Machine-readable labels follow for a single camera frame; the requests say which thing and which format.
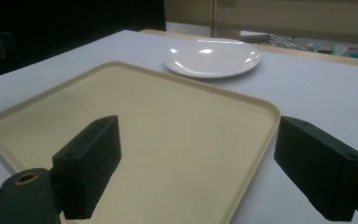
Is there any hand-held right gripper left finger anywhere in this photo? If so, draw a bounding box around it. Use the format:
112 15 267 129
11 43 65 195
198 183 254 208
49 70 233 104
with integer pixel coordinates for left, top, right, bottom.
51 115 122 220

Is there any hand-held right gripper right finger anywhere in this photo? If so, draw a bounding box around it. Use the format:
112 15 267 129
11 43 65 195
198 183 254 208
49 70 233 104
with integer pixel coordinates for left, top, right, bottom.
273 115 358 222

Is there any beige plastic tray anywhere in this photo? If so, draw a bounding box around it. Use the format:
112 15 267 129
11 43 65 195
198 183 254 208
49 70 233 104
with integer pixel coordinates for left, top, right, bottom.
0 61 282 224

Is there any white round plate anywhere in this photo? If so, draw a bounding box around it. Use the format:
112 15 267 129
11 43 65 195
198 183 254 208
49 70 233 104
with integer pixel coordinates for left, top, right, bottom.
163 37 262 79

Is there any white tablecloth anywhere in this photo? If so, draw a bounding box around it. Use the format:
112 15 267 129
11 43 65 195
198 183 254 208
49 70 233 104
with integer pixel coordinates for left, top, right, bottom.
0 29 358 224

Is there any clutter of small coloured containers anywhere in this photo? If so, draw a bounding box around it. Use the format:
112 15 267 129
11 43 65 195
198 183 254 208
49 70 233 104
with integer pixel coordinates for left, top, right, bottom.
306 41 358 60

